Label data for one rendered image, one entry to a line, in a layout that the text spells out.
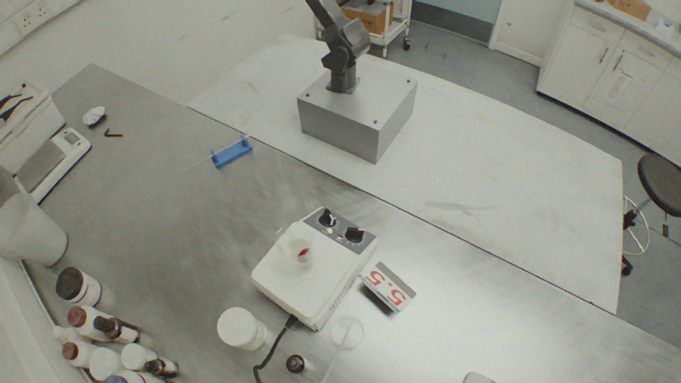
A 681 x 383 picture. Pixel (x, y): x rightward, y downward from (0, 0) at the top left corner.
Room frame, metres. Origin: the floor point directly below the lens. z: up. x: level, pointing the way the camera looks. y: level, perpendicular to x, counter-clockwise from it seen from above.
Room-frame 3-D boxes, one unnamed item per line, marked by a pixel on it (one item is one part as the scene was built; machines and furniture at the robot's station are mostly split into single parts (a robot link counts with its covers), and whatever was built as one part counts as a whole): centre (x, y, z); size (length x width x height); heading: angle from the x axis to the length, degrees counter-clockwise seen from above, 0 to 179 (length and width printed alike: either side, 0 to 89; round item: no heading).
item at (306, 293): (0.17, 0.06, 0.98); 0.12 x 0.12 x 0.01; 54
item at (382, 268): (0.16, -0.07, 0.92); 0.09 x 0.06 x 0.04; 42
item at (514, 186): (0.57, -0.18, 0.45); 1.20 x 0.48 x 0.90; 56
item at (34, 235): (0.23, 0.73, 0.97); 0.18 x 0.13 x 0.15; 132
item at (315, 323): (0.20, 0.05, 0.94); 0.22 x 0.13 x 0.08; 144
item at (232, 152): (0.49, 0.26, 0.92); 0.10 x 0.03 x 0.04; 123
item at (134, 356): (0.02, 0.36, 0.93); 0.05 x 0.05 x 0.05
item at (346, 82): (0.59, -0.02, 1.04); 0.07 x 0.07 x 0.06; 68
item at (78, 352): (0.01, 0.48, 0.94); 0.05 x 0.05 x 0.09
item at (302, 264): (0.19, 0.06, 1.02); 0.06 x 0.05 x 0.08; 122
